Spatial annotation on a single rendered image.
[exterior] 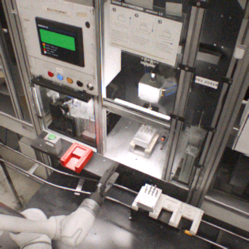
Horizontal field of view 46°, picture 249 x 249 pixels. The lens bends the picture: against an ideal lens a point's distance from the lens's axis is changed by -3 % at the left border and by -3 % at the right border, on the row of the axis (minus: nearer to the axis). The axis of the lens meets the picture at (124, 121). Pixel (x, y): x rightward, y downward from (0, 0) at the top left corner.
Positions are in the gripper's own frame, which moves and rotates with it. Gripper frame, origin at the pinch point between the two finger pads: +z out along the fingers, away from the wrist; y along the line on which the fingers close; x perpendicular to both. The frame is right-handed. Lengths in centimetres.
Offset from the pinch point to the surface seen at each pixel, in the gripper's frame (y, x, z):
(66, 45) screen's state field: 51, 34, 18
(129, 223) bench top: -44.5, -10.3, -0.9
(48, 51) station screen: 45, 45, 18
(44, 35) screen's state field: 53, 46, 18
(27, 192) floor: -112, 97, 15
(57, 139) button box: -9.8, 43.3, 11.0
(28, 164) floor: -112, 116, 41
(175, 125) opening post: 21.7, -20.4, 22.7
